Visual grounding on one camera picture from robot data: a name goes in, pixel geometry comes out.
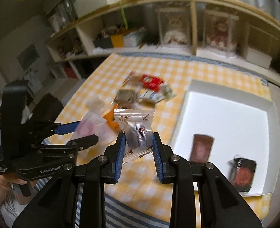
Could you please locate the green and white snack packet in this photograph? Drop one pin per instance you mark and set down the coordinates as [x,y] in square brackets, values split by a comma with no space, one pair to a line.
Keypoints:
[168,91]

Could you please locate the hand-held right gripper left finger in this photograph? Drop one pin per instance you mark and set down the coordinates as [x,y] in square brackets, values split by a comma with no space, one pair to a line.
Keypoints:
[121,158]

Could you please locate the silver cookie snack packet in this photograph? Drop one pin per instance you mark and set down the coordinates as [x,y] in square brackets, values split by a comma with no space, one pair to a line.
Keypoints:
[136,128]

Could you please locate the orange box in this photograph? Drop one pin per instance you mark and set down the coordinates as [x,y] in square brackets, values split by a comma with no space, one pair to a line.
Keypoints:
[117,40]

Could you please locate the clear packet with brown snack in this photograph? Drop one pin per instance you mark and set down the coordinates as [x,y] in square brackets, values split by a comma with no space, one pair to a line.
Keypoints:
[132,80]

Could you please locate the white storage box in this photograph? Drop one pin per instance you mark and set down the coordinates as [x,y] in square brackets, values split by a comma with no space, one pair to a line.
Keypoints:
[259,47]

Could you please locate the black and red snack packet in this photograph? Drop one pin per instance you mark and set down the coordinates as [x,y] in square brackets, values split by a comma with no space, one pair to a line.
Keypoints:
[243,174]

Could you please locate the person's left hand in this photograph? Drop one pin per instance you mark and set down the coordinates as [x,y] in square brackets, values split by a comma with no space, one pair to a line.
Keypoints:
[2,185]

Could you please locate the dark square snack packet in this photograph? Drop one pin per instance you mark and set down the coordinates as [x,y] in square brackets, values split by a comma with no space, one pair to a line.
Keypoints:
[125,96]

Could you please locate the doll in white dress case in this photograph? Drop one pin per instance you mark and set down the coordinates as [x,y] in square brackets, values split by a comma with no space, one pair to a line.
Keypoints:
[174,26]

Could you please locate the white cardboard tray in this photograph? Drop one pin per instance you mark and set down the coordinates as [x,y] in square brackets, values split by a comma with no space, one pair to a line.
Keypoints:
[225,123]

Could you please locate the silver and white snack packet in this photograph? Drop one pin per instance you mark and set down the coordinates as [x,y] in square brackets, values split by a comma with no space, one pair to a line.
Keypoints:
[151,96]

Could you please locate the cream wooden shelf unit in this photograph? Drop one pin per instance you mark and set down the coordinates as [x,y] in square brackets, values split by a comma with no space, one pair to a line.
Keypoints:
[87,26]

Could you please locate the dark box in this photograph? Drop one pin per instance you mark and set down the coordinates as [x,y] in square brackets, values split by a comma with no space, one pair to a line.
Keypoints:
[103,43]

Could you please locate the pink and white snack packet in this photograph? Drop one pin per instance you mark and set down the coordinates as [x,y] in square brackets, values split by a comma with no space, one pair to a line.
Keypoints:
[92,125]

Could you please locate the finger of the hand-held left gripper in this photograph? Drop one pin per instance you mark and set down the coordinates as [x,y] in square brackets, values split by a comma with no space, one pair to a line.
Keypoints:
[66,127]
[83,141]

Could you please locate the orange snack packet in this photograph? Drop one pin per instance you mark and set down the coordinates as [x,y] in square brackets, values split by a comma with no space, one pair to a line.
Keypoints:
[110,120]

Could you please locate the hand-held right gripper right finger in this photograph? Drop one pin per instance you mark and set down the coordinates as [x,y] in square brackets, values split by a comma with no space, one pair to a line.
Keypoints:
[157,158]

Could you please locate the doll in red dress case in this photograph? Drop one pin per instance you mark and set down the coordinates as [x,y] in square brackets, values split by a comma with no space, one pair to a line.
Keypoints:
[221,32]

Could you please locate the clear jars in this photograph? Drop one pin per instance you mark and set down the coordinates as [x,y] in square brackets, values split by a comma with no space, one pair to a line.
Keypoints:
[61,14]

